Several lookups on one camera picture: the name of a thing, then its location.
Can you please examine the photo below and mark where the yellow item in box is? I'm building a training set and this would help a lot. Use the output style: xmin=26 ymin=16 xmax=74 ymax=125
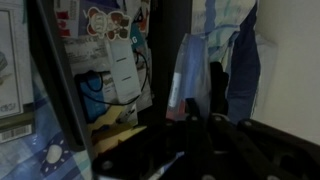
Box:
xmin=88 ymin=105 xmax=146 ymax=155

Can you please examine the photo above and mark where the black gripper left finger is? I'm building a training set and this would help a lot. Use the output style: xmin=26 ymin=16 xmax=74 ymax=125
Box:
xmin=186 ymin=98 xmax=201 ymax=122

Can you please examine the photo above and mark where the blue checked bed sheet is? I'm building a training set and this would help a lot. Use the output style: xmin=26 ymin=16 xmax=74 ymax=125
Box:
xmin=0 ymin=0 xmax=256 ymax=180

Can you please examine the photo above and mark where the dark grey plastic box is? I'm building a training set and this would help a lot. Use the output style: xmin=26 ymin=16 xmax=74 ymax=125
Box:
xmin=24 ymin=0 xmax=192 ymax=152

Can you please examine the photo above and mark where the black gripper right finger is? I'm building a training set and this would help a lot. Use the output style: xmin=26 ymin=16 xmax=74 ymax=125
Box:
xmin=210 ymin=62 xmax=229 ymax=115

